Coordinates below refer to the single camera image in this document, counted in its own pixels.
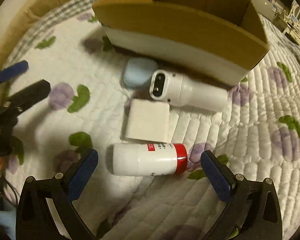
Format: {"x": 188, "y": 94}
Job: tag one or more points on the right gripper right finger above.
{"x": 252, "y": 208}

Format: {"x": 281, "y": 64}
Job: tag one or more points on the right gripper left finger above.
{"x": 34, "y": 219}

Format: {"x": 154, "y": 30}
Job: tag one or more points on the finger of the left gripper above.
{"x": 13, "y": 71}
{"x": 28, "y": 97}

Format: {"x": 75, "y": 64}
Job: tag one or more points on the white floral quilted blanket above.
{"x": 257, "y": 134}

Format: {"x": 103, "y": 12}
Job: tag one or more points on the yellow pillow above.
{"x": 27, "y": 10}

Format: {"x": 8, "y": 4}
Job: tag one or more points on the white bottle red cap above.
{"x": 151, "y": 159}

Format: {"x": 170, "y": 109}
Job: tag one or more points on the light blue earbud case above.
{"x": 139, "y": 71}

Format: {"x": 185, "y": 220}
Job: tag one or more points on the white square box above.
{"x": 148, "y": 121}

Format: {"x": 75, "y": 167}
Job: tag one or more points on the white cylindrical shaver device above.
{"x": 179, "y": 90}

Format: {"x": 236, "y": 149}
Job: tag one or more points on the brown cardboard box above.
{"x": 221, "y": 39}

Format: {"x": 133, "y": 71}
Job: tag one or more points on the white dressing table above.
{"x": 288, "y": 22}

